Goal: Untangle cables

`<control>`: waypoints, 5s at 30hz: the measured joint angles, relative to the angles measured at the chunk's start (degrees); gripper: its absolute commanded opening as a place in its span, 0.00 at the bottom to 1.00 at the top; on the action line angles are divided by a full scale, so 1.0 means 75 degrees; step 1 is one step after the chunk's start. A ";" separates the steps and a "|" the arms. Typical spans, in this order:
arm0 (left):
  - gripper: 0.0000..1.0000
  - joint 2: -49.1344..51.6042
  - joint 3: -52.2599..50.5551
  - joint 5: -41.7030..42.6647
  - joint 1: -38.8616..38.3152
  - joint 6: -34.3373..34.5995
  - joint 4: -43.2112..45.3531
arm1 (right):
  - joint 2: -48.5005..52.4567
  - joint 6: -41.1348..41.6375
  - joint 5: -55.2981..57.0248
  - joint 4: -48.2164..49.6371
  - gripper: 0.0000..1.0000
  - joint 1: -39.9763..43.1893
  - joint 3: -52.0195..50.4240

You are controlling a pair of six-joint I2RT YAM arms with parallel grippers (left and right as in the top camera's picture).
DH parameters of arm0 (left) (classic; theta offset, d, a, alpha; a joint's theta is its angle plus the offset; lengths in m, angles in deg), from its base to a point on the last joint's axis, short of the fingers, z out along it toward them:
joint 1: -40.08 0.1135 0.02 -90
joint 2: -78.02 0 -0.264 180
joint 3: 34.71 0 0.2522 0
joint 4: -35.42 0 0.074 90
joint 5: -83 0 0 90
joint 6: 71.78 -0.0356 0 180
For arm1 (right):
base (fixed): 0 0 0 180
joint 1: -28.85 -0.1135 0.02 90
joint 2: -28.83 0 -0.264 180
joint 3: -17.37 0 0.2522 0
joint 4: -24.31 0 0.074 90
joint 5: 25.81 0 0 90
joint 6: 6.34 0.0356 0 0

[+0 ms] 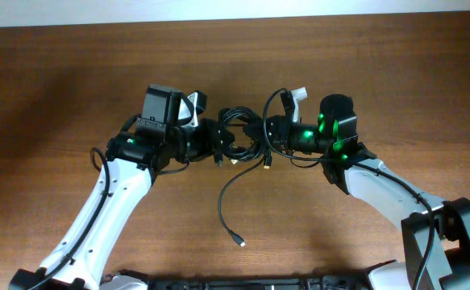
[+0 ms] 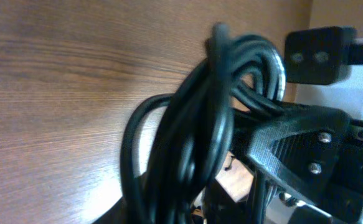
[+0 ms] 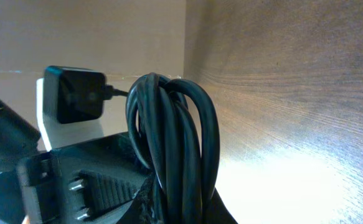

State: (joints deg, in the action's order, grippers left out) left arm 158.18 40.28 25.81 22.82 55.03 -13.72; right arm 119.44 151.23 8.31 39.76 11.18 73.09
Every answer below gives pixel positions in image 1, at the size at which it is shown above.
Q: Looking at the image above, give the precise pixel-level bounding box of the black cable bundle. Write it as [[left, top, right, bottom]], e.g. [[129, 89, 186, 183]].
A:
[[212, 106, 274, 247]]

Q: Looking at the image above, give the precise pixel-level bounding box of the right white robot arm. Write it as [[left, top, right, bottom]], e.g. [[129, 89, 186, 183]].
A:
[[247, 92, 470, 289]]

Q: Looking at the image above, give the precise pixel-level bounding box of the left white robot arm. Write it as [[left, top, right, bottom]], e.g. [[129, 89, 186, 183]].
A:
[[8, 85, 223, 289]]

